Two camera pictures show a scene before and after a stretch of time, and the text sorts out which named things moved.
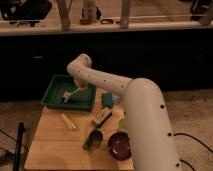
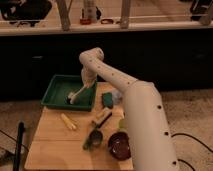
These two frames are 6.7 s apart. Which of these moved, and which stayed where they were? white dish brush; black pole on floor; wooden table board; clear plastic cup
Moved: white dish brush
Stayed: clear plastic cup; wooden table board; black pole on floor
